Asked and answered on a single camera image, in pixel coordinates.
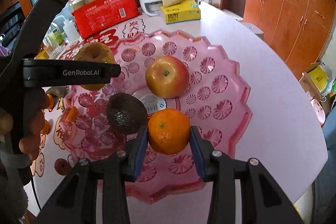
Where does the white round stool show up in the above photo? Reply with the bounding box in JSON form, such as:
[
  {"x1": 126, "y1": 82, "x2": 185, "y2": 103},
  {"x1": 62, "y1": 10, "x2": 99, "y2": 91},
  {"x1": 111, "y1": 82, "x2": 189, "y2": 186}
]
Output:
[{"x1": 240, "y1": 22, "x2": 264, "y2": 40}]

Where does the mandarin with stem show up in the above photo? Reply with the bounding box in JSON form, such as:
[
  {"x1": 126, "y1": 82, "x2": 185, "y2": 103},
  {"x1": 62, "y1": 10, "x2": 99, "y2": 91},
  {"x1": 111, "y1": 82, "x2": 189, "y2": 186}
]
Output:
[{"x1": 63, "y1": 106, "x2": 79, "y2": 122}]

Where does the pink plastic stool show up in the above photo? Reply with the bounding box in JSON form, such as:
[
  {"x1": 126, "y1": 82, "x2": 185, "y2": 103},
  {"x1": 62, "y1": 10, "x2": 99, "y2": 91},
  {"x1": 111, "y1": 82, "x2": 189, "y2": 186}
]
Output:
[{"x1": 310, "y1": 98, "x2": 326, "y2": 126}]

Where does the left hand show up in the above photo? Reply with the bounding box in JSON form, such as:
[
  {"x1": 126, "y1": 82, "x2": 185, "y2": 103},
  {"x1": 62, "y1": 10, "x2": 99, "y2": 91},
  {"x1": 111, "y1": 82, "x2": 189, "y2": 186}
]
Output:
[{"x1": 0, "y1": 92, "x2": 55, "y2": 162}]

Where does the small red hawthorn fruit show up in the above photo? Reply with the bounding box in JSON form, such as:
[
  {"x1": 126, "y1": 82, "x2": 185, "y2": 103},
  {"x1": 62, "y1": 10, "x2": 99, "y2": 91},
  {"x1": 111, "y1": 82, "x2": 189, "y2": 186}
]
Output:
[{"x1": 54, "y1": 159, "x2": 72, "y2": 176}]

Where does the white squeeze bottle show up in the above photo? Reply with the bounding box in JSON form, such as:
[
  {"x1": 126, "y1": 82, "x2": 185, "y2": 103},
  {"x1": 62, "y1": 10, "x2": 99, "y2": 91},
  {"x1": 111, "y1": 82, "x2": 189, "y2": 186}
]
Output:
[{"x1": 57, "y1": 15, "x2": 80, "y2": 43}]

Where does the overripe black banana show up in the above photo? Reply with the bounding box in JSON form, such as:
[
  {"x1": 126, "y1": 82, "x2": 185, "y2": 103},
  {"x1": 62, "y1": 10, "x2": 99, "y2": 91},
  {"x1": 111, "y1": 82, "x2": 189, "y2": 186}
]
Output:
[{"x1": 46, "y1": 86, "x2": 68, "y2": 111}]

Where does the yellow flat box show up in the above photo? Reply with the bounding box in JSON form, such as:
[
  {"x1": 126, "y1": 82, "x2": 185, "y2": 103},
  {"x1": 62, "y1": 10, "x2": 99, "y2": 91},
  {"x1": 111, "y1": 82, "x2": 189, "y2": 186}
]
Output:
[{"x1": 35, "y1": 50, "x2": 49, "y2": 60}]

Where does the clear plastic bottle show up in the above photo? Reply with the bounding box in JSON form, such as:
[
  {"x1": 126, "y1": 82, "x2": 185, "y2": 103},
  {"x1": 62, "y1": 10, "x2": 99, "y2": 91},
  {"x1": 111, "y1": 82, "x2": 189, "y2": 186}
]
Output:
[{"x1": 45, "y1": 22, "x2": 64, "y2": 46}]

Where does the clear drinking glass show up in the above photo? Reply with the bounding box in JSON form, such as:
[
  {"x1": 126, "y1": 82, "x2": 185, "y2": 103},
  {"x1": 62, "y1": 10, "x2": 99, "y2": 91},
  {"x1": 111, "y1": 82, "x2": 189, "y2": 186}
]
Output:
[{"x1": 43, "y1": 36, "x2": 63, "y2": 59}]

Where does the dark avocado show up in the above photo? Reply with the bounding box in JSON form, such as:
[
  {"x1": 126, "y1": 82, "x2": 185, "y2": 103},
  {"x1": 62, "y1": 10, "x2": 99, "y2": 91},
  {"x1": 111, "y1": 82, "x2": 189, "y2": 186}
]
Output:
[{"x1": 106, "y1": 92, "x2": 148, "y2": 135}]

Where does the red snack package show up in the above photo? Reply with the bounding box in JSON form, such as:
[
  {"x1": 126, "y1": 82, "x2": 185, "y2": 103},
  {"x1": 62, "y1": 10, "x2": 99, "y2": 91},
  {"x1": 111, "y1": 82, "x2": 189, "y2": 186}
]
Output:
[{"x1": 67, "y1": 0, "x2": 139, "y2": 39}]

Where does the yellow tissue box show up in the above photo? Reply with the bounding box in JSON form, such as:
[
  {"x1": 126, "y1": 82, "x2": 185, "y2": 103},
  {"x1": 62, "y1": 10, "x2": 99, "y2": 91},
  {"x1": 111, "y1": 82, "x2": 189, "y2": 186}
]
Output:
[{"x1": 160, "y1": 0, "x2": 201, "y2": 24}]

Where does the pink plastic fruit plate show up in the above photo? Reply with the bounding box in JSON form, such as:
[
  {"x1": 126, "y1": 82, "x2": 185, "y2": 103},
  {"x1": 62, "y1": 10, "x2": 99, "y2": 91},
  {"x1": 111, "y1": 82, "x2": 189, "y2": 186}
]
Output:
[{"x1": 63, "y1": 29, "x2": 253, "y2": 205}]

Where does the yellow brown pear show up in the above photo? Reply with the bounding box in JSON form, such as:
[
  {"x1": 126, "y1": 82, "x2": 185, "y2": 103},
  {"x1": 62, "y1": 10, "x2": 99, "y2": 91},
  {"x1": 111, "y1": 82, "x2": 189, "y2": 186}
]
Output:
[{"x1": 74, "y1": 42, "x2": 116, "y2": 91}]

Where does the red apple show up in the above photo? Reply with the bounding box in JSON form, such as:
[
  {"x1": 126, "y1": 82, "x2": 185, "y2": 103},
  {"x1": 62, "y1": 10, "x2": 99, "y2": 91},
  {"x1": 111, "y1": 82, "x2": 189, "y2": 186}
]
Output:
[{"x1": 145, "y1": 56, "x2": 190, "y2": 99}]

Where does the cardboard box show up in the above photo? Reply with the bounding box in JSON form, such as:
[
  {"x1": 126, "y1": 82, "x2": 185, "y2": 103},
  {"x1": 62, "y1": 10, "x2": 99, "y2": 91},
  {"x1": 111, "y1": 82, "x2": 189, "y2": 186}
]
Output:
[{"x1": 299, "y1": 61, "x2": 335, "y2": 115}]

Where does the large orange mandarin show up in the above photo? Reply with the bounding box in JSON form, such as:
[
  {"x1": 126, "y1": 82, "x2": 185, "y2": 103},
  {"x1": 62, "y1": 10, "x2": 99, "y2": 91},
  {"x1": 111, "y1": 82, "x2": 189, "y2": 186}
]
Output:
[{"x1": 147, "y1": 109, "x2": 190, "y2": 155}]

